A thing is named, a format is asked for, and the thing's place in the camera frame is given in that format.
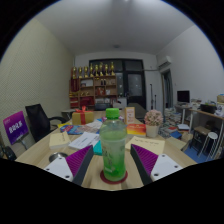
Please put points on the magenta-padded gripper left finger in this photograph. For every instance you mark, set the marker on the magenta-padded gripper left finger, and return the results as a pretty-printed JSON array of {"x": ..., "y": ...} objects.
[{"x": 78, "y": 160}]

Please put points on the teal book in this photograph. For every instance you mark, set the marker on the teal book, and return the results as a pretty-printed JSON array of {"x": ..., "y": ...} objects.
[{"x": 97, "y": 148}]

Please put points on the wooden shelf unit with trophies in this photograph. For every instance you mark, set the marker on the wooden shelf unit with trophies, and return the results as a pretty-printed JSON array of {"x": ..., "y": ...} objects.
[{"x": 93, "y": 90}]

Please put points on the pile of books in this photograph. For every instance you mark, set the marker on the pile of books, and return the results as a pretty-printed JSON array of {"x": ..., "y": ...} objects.
[{"x": 172, "y": 120}]

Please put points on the small yellow notebook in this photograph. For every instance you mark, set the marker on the small yellow notebook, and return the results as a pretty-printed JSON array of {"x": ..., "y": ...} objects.
[{"x": 59, "y": 140}]

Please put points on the green drink bottle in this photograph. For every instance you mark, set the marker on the green drink bottle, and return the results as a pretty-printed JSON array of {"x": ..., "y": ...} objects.
[{"x": 113, "y": 146}]

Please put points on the blue colourful magazine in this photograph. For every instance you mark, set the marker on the blue colourful magazine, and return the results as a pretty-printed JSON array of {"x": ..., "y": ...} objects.
[{"x": 76, "y": 129}]

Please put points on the black box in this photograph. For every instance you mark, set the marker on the black box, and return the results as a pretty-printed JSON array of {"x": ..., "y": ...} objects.
[{"x": 208, "y": 108}]

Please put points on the black office chair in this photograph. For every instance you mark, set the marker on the black office chair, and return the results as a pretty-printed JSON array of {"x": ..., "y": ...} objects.
[{"x": 36, "y": 121}]

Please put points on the yellow gift box red ribbon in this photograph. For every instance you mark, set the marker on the yellow gift box red ribbon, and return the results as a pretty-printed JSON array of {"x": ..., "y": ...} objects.
[{"x": 77, "y": 118}]

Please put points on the white air conditioner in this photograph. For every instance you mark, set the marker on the white air conditioner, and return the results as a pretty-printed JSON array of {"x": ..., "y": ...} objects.
[{"x": 164, "y": 61}]

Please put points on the black computer monitor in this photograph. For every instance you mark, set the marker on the black computer monitor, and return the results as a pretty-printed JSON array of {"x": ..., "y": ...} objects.
[{"x": 183, "y": 96}]

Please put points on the small orange carton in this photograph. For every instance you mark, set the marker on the small orange carton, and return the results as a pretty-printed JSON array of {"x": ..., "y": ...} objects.
[{"x": 130, "y": 115}]

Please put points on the large yellow notebook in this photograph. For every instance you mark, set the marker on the large yellow notebook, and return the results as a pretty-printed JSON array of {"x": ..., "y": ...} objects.
[{"x": 148, "y": 145}]

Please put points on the brown wooden stool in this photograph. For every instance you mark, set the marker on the brown wooden stool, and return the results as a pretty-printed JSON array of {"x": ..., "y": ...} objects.
[{"x": 201, "y": 130}]

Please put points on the small steel cup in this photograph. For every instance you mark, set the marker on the small steel cup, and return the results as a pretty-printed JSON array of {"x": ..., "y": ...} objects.
[{"x": 58, "y": 156}]

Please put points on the purple sign board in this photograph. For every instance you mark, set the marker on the purple sign board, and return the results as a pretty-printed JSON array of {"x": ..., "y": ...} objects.
[{"x": 15, "y": 127}]

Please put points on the wooden side desk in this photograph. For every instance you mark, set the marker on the wooden side desk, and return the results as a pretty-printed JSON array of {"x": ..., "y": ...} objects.
[{"x": 208, "y": 115}]

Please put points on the white printed booklet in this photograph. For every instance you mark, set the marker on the white printed booklet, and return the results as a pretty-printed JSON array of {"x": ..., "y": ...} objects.
[{"x": 83, "y": 140}]

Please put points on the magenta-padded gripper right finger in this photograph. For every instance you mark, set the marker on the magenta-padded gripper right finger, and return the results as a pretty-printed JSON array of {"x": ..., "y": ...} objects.
[{"x": 146, "y": 160}]

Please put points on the dark glass door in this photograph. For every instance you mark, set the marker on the dark glass door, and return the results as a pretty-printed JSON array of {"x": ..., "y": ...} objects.
[{"x": 135, "y": 85}]

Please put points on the black mesh chair back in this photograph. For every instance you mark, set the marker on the black mesh chair back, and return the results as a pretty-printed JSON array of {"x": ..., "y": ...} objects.
[{"x": 8, "y": 153}]

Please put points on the flat round red coaster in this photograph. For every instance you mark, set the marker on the flat round red coaster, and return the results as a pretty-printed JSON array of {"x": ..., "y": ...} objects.
[{"x": 105, "y": 179}]

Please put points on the red and yellow booklet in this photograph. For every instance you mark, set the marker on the red and yellow booklet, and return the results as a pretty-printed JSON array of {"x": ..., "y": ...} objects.
[{"x": 136, "y": 130}]

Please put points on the white round stool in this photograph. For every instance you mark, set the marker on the white round stool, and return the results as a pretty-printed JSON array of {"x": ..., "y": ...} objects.
[{"x": 210, "y": 136}]

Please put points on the potted pink flower plant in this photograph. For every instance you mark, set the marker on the potted pink flower plant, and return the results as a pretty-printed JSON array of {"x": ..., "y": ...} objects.
[{"x": 153, "y": 118}]

